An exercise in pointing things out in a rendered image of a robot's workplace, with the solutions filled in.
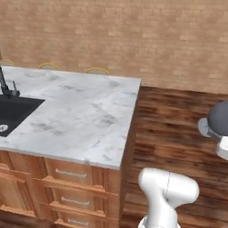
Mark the yellow rimmed stool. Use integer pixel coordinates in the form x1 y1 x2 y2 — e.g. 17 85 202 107
85 67 110 76
37 61 61 71
0 58 16 68

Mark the black tap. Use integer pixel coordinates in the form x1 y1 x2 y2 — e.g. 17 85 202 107
0 66 21 99

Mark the wooden drawer front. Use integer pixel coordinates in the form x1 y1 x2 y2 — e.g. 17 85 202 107
56 211 105 228
48 188 104 212
45 158 94 187

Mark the silver drawer handle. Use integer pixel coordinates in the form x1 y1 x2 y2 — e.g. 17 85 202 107
66 217 90 227
54 167 88 179
60 196 91 208

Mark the wooden cupboard door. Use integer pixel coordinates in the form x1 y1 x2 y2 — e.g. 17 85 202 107
0 151 40 218

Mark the black sink basin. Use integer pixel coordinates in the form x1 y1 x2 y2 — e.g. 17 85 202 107
0 94 46 138

